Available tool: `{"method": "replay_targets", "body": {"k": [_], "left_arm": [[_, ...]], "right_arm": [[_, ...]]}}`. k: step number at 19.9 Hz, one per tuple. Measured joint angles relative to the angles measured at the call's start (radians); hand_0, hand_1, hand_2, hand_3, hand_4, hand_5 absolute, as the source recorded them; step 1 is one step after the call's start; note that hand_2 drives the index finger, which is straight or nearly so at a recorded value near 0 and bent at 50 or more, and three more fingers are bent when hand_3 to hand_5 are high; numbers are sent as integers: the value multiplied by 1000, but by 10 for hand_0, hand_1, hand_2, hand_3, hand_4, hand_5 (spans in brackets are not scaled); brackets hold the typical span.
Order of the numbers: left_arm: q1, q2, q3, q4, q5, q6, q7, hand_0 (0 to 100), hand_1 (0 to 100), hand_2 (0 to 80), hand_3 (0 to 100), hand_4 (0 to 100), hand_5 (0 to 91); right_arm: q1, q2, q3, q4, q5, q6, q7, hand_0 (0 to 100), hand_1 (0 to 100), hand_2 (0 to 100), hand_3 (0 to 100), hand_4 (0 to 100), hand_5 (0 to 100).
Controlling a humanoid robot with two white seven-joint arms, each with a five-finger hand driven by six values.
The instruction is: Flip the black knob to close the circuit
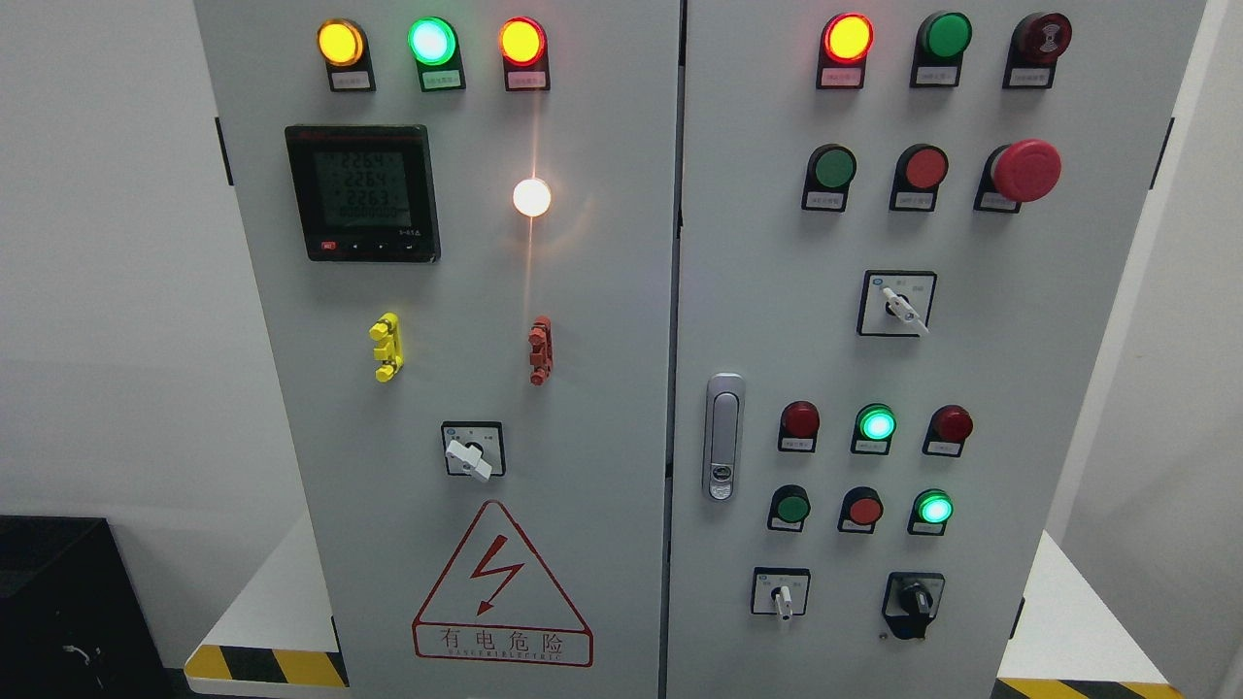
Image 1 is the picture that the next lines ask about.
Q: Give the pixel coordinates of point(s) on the grey electrical control cabinet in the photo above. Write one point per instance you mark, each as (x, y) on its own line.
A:
(674, 138)

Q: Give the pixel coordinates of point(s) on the red terminal connector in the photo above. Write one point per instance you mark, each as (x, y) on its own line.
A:
(541, 354)

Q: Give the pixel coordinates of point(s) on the bright white indicator light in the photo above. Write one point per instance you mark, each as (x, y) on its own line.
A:
(532, 197)

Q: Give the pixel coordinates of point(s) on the dark red indicator light left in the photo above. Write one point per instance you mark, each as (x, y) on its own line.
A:
(800, 423)

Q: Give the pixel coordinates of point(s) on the dark red indicator light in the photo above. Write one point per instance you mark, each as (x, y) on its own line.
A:
(947, 431)
(800, 423)

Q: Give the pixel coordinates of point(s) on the green push button lower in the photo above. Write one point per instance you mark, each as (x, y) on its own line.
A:
(790, 507)

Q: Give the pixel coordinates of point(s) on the green push button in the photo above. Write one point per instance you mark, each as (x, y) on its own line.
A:
(828, 176)
(790, 507)

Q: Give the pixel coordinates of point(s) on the yellow terminal connector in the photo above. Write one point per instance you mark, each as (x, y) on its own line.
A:
(388, 347)

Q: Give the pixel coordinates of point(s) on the lit green indicator light middle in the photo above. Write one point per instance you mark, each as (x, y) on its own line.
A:
(873, 429)

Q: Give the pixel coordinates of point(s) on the lit green indicator light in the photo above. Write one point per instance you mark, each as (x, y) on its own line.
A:
(931, 513)
(873, 429)
(434, 45)

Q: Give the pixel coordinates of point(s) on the green push button upper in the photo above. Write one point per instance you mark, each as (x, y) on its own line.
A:
(828, 176)

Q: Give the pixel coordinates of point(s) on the red electrical hazard warning sticker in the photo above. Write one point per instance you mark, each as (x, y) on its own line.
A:
(498, 601)

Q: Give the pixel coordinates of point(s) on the red push button lower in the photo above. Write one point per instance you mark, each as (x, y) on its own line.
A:
(861, 509)

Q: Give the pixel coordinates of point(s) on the red push button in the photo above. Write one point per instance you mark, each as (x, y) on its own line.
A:
(919, 171)
(861, 509)

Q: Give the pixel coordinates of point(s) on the black digital power meter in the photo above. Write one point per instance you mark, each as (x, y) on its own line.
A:
(365, 192)

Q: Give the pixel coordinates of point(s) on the lit red-rimmed indicator light left door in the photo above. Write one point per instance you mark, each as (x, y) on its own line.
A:
(524, 51)

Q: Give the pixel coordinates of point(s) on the dark red indicator light right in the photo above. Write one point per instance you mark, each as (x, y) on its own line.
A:
(947, 431)

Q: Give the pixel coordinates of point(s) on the red push button upper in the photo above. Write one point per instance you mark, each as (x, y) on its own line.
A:
(919, 171)

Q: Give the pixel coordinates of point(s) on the lit green indicator light lower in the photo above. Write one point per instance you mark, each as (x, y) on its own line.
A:
(931, 513)

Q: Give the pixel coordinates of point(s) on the lit green indicator light top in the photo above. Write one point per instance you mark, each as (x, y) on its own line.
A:
(434, 45)

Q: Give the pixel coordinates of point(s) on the lit red indicator light right door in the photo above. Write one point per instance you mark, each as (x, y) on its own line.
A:
(846, 40)

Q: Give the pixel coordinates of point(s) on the yellow indicator light top left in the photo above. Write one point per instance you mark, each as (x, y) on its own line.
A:
(345, 50)

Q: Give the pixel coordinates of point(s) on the red emergency stop mushroom button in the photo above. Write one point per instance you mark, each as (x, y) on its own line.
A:
(1022, 172)

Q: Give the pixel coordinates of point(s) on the unlit green indicator light top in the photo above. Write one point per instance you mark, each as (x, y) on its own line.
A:
(941, 41)

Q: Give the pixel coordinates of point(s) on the dark red buzzer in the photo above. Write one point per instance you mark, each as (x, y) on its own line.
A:
(1038, 41)

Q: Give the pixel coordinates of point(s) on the white platform with hazard stripes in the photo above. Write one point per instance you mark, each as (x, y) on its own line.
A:
(276, 639)

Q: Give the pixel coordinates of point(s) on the silver door lock handle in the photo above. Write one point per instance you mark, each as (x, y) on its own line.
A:
(721, 435)

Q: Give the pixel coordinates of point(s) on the white selector switch left door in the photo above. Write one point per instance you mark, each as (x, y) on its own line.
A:
(474, 448)

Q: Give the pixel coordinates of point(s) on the white selector switch upper right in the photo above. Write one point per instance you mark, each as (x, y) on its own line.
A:
(895, 303)

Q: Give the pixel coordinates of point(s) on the white selector switch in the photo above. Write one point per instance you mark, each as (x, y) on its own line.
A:
(780, 591)
(895, 303)

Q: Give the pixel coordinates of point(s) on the white selector switch lower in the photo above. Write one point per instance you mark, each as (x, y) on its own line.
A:
(780, 591)

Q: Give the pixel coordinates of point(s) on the black knob selector switch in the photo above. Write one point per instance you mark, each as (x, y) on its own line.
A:
(910, 603)

